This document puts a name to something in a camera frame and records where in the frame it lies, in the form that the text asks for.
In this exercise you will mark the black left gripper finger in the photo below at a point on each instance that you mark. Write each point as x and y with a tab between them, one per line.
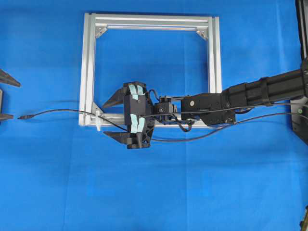
4	117
5	78

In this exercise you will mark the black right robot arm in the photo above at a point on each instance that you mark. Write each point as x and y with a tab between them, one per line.
221	108

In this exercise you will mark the blue cloth mat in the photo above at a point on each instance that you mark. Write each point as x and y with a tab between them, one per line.
58	176

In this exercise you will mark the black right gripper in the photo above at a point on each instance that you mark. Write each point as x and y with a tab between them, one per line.
162	111

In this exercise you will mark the aluminium extrusion frame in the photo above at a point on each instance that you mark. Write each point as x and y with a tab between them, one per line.
96	24

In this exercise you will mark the white zip tie loop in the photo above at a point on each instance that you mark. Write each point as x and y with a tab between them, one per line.
98	119

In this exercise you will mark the black wrist camera with tape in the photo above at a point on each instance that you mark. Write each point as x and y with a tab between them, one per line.
135	102

